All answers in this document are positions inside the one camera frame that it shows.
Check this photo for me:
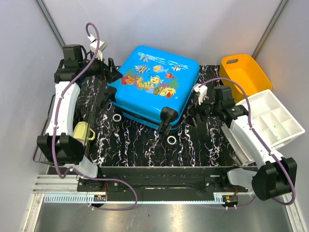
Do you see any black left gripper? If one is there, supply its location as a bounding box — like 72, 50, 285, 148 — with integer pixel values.
80, 50, 123, 84

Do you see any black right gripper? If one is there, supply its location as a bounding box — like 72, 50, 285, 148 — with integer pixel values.
183, 92, 222, 128

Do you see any blue fish-print suitcase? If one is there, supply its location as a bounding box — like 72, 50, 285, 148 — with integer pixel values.
100, 45, 200, 147

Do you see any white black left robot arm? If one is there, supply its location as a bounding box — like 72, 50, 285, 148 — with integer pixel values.
37, 40, 122, 191

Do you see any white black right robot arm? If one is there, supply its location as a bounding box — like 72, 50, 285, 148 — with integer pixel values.
192, 84, 297, 205

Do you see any orange plastic basket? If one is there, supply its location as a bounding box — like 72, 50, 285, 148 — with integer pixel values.
219, 54, 272, 103

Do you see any pale yellow mug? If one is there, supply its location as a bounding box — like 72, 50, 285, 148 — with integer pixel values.
73, 121, 96, 147

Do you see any white divided organizer tray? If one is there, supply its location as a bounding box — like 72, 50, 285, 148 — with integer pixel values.
221, 89, 306, 166

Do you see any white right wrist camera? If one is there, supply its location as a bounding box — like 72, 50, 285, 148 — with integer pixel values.
193, 83, 208, 105

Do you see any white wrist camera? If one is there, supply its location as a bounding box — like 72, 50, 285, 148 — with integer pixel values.
88, 34, 107, 61
193, 83, 208, 105

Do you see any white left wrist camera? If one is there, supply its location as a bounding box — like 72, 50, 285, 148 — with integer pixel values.
88, 34, 107, 61

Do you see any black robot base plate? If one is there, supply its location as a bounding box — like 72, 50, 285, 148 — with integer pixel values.
45, 165, 276, 194

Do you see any aluminium frame rail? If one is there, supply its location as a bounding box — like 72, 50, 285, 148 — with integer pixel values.
22, 187, 309, 232

